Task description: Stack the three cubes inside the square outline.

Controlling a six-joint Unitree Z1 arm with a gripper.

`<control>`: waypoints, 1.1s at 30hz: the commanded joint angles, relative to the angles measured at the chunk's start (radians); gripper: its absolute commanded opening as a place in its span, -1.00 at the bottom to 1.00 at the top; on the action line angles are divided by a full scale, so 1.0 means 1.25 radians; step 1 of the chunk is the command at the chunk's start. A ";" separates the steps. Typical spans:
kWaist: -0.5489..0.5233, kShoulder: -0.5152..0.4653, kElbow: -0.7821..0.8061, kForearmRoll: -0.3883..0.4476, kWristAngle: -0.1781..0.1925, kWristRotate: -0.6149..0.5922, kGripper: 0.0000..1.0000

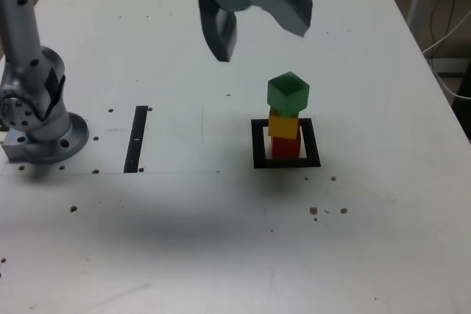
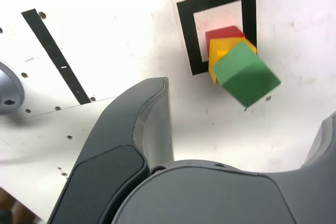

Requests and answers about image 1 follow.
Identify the black tape square outline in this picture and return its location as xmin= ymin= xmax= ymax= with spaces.
xmin=250 ymin=118 xmax=322 ymax=170

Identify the yellow cube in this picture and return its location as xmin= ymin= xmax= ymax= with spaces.
xmin=267 ymin=107 xmax=300 ymax=140

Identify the white cable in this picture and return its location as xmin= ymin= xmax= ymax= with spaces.
xmin=422 ymin=8 xmax=471 ymax=101

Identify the green cube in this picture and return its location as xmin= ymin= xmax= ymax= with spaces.
xmin=266 ymin=70 xmax=311 ymax=116

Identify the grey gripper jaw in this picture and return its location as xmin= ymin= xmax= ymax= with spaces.
xmin=211 ymin=0 xmax=314 ymax=40
xmin=197 ymin=0 xmax=238 ymax=63

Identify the black tape strip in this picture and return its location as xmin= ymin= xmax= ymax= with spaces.
xmin=123 ymin=105 xmax=149 ymax=174

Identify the red cube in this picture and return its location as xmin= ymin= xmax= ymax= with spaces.
xmin=271 ymin=135 xmax=302 ymax=159

